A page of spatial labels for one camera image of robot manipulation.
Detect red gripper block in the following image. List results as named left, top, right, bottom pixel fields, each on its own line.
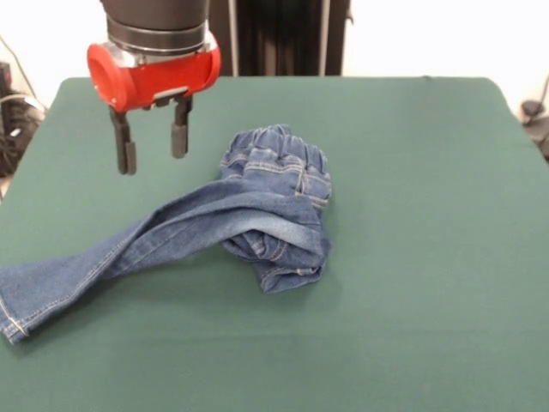
left=87, top=33, right=223, bottom=176

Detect blue denim jeans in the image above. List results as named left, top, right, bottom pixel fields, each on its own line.
left=0, top=124, right=334, bottom=347

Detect dark green table cloth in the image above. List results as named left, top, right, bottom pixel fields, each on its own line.
left=0, top=76, right=549, bottom=412

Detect grey wheeled chair base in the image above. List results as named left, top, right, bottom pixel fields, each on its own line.
left=520, top=99, right=549, bottom=162

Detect black equipment with cables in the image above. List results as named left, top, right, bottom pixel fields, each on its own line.
left=0, top=62, right=47, bottom=178

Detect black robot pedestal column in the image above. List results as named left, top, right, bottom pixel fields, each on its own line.
left=208, top=0, right=355, bottom=77

